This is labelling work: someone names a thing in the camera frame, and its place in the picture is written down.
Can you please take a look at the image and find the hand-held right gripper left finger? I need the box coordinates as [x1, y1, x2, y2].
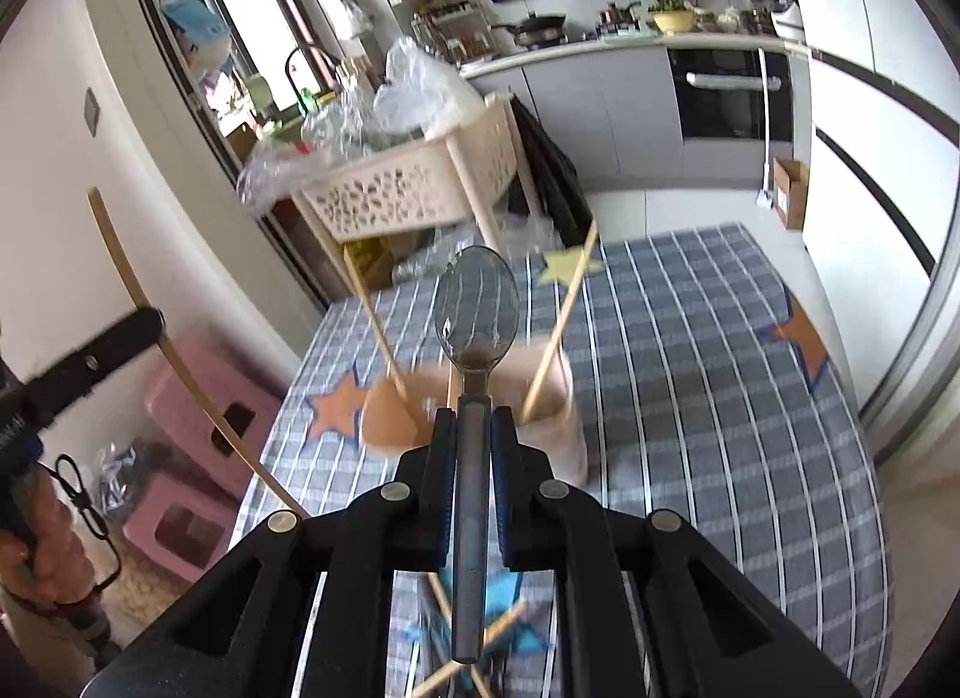
[82, 409, 457, 698]

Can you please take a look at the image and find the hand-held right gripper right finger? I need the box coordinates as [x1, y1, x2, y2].
[491, 409, 863, 698]

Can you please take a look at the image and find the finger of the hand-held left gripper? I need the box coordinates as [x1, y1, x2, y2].
[21, 308, 166, 429]

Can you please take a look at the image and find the beige utensil cup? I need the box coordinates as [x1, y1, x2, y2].
[360, 338, 590, 489]

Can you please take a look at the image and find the grey spoon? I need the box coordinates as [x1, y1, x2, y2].
[433, 245, 520, 665]

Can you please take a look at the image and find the person's left hand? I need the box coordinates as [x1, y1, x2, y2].
[0, 473, 98, 609]

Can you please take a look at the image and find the large pink plastic stool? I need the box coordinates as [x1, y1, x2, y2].
[142, 336, 282, 504]

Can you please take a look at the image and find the plastic bag on floor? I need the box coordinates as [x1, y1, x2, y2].
[90, 443, 151, 511]

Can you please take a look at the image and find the small pink plastic stool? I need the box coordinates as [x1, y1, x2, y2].
[124, 473, 241, 590]

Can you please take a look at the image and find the grey checked tablecloth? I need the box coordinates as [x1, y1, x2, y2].
[225, 221, 890, 698]

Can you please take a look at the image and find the crumpled clear plastic bag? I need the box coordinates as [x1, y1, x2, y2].
[236, 135, 353, 215]

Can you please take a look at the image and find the beige perforated basket cart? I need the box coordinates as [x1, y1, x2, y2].
[289, 94, 545, 294]

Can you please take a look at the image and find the black hanging bag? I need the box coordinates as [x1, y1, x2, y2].
[510, 98, 593, 249]

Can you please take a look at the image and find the blue and white bag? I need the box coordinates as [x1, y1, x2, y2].
[161, 0, 233, 73]

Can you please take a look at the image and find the black kitchen faucet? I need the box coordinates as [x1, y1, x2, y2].
[285, 45, 338, 114]

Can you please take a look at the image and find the large clear plastic bag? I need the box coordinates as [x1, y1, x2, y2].
[375, 36, 481, 140]

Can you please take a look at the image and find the cardboard box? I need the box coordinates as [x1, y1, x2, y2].
[772, 158, 811, 232]

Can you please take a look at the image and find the black built-in oven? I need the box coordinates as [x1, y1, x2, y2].
[667, 47, 794, 142]

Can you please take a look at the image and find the white pole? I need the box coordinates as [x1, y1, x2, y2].
[756, 51, 777, 208]

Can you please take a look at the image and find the spice rack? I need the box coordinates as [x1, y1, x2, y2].
[412, 0, 496, 65]

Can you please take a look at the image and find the black frying pan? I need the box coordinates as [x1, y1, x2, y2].
[491, 13, 569, 48]

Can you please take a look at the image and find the steel cooking pot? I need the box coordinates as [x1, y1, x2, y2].
[598, 0, 642, 35]

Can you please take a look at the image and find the white rice cooker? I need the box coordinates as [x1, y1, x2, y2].
[771, 0, 807, 43]

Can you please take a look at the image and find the black cord loop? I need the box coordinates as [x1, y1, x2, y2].
[54, 454, 122, 588]

